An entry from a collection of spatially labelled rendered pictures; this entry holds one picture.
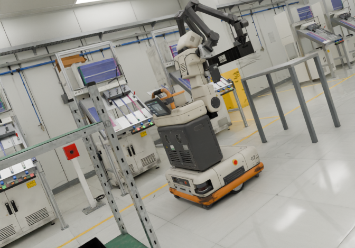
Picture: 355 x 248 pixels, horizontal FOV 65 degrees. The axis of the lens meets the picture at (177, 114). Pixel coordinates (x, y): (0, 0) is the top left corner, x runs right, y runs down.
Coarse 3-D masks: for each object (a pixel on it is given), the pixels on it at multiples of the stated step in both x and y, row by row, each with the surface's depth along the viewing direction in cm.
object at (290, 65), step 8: (312, 56) 277; (280, 64) 323; (288, 64) 270; (296, 64) 265; (320, 64) 282; (256, 72) 331; (264, 72) 289; (272, 72) 281; (320, 72) 283; (272, 80) 341; (296, 80) 263; (320, 80) 286; (248, 88) 321; (272, 88) 341; (296, 88) 264; (328, 88) 285; (248, 96) 321; (328, 96) 285; (280, 104) 344; (304, 104) 265; (328, 104) 288; (256, 112) 324; (280, 112) 344; (304, 112) 266; (336, 112) 288; (256, 120) 324; (336, 120) 287; (312, 128) 267; (264, 136) 327; (312, 136) 269
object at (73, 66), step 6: (102, 42) 384; (108, 42) 390; (78, 48) 366; (84, 48) 371; (90, 48) 375; (60, 54) 354; (72, 66) 361; (78, 72) 356; (78, 78) 359; (78, 84) 368; (78, 90) 358; (102, 144) 320; (156, 144) 387; (162, 144) 373; (108, 168) 348; (126, 192) 331
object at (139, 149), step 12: (144, 132) 380; (96, 144) 378; (108, 144) 354; (120, 144) 362; (132, 144) 370; (144, 144) 379; (132, 156) 368; (144, 156) 377; (156, 156) 386; (132, 168) 367; (144, 168) 375
